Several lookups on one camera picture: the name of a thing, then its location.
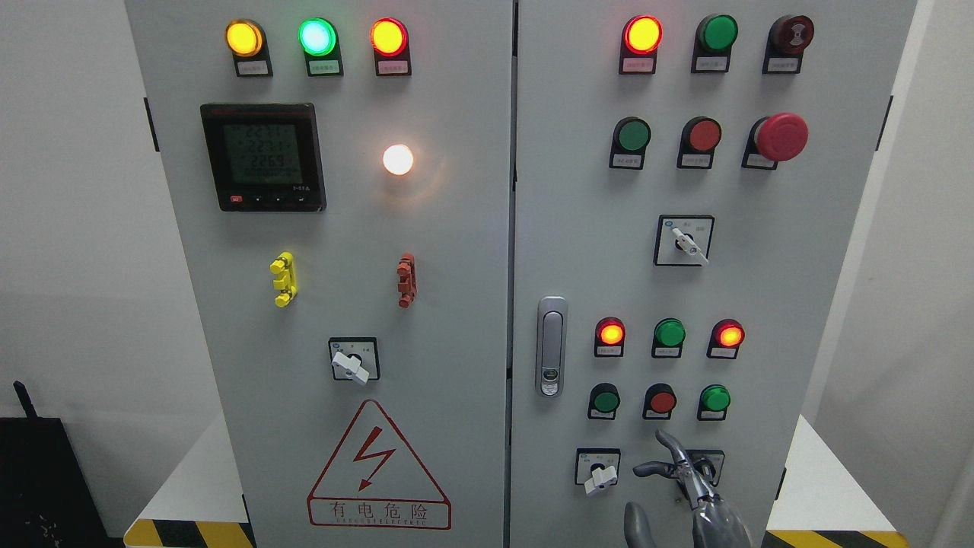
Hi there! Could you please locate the grey metallic robot hand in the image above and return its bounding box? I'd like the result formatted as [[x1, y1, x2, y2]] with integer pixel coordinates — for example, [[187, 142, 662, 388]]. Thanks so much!
[[633, 429, 753, 547]]

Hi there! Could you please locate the upper right white selector switch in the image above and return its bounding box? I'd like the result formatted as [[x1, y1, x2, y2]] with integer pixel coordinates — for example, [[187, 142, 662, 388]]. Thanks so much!
[[654, 215, 715, 266]]

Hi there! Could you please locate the red terminal block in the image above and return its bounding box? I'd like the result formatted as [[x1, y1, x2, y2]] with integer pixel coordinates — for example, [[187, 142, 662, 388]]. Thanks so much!
[[396, 253, 417, 309]]

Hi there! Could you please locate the green indicator top right door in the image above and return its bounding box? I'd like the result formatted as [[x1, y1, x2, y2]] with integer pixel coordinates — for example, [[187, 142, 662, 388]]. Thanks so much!
[[691, 14, 740, 74]]

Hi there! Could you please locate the red emergency stop mushroom button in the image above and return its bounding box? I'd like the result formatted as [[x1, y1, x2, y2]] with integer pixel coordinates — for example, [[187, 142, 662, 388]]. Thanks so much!
[[741, 112, 808, 170]]

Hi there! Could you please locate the left white rotary selector switch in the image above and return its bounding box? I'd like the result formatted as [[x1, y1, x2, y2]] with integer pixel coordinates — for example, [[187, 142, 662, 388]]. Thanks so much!
[[327, 336, 380, 386]]

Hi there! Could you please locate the red lit indicator right door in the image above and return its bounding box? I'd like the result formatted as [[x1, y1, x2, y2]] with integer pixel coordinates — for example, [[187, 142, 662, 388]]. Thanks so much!
[[618, 14, 662, 75]]

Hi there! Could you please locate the silver cabinet door handle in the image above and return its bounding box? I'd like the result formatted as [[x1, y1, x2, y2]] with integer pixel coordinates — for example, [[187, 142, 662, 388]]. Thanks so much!
[[536, 296, 568, 397]]

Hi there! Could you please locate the green start button lower left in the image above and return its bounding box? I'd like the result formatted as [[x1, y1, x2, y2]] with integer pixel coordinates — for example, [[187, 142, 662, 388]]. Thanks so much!
[[587, 383, 622, 420]]

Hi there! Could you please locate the grey electrical control cabinet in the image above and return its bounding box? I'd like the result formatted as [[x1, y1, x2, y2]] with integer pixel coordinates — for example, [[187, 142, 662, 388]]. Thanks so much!
[[125, 1, 918, 547]]

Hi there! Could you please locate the yellow terminal block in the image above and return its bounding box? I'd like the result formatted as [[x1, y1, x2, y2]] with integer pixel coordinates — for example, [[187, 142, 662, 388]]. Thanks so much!
[[270, 250, 298, 307]]

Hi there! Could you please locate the orange red indicator light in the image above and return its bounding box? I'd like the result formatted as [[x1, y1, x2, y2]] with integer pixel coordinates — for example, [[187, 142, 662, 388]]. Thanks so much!
[[370, 18, 412, 77]]

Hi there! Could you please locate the lower white rotary selector switch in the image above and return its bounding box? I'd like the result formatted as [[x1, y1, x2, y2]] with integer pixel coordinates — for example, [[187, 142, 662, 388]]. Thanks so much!
[[575, 448, 622, 497]]

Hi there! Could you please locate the red indicator lower left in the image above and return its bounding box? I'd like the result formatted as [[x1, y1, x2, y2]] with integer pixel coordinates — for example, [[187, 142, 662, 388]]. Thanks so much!
[[594, 317, 625, 358]]

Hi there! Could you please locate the dark red buzzer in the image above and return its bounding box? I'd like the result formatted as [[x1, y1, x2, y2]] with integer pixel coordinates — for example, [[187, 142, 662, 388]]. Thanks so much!
[[762, 14, 814, 74]]

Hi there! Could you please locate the red push button lower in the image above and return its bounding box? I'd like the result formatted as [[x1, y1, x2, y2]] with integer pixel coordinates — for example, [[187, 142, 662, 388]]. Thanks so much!
[[642, 383, 678, 420]]

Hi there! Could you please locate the red lit indicator lower right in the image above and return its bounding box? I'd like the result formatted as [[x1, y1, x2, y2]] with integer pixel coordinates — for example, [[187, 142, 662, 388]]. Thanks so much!
[[706, 319, 745, 360]]

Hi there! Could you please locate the black device with antenna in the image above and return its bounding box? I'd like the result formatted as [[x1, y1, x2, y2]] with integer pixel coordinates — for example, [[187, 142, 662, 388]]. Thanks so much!
[[1, 381, 113, 547]]

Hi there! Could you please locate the white lit indicator lamp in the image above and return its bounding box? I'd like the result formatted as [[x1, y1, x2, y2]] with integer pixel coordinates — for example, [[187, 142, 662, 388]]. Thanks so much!
[[380, 143, 415, 176]]

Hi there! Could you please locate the red electrical hazard warning sticker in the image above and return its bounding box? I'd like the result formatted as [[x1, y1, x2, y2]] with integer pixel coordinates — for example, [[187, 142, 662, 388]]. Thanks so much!
[[307, 399, 452, 530]]

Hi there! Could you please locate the red push button upper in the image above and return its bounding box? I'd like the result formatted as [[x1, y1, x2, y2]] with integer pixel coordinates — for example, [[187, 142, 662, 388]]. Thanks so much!
[[677, 116, 721, 170]]

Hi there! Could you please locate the black knob selector switch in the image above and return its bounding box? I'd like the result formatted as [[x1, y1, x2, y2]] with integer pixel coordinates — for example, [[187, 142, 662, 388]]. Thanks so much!
[[674, 450, 726, 508]]

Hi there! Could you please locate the red push button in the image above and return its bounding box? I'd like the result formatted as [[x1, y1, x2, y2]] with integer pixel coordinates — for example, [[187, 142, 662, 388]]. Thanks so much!
[[642, 383, 678, 420], [677, 116, 721, 170]]

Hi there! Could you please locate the green lit indicator light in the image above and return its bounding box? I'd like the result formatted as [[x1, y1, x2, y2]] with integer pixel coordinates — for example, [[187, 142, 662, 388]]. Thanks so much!
[[297, 18, 344, 77]]

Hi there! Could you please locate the green push button lower right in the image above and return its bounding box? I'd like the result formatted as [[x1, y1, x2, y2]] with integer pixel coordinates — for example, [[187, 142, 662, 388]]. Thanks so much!
[[696, 383, 731, 421]]

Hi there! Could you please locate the green indicator lower middle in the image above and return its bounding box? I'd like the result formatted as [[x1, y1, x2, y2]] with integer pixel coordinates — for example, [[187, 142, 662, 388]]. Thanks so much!
[[651, 317, 686, 358]]

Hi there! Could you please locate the black digital power meter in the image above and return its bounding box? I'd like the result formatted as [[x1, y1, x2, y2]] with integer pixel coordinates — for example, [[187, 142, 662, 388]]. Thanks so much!
[[199, 103, 326, 212]]

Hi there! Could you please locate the green push button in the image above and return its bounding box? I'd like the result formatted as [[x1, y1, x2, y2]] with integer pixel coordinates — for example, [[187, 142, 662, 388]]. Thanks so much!
[[696, 383, 731, 421], [609, 116, 651, 170]]

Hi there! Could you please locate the white rotary selector switch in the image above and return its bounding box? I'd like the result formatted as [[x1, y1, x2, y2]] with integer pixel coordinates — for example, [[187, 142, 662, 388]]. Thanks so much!
[[327, 336, 380, 386], [575, 448, 622, 497]]

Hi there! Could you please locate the green push button upper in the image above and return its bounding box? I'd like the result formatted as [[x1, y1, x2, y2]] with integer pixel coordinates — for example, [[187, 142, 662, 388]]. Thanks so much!
[[609, 116, 651, 170]]

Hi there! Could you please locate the yellow indicator light top left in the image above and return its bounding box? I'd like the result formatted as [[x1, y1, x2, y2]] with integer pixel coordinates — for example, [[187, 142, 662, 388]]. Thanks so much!
[[224, 20, 272, 78]]

